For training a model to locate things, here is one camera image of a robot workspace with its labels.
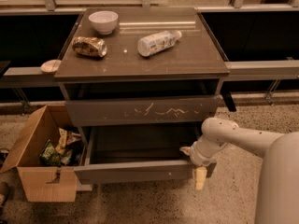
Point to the green snack bag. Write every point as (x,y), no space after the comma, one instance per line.
(49,155)

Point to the cardboard box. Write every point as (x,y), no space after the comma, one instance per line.
(43,183)

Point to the white ceramic bowl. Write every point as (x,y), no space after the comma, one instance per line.
(104,22)

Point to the grey top drawer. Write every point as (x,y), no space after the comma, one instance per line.
(141,111)

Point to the grey drawer cabinet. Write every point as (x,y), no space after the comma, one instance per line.
(193,67)

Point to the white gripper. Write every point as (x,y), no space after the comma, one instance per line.
(198,157)

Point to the crumpled snack wrappers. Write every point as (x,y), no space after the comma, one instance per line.
(70,147)

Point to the crushed metal can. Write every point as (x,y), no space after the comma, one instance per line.
(90,46)

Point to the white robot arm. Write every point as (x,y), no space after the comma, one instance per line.
(278,190)

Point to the grey metal window ledge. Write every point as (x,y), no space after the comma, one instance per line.
(33,77)

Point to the grey drawer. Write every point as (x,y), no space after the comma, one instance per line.
(136,153)
(141,111)

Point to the dark object at left edge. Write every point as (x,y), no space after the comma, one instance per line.
(4,191)

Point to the white plastic bottle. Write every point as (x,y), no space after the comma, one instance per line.
(158,42)

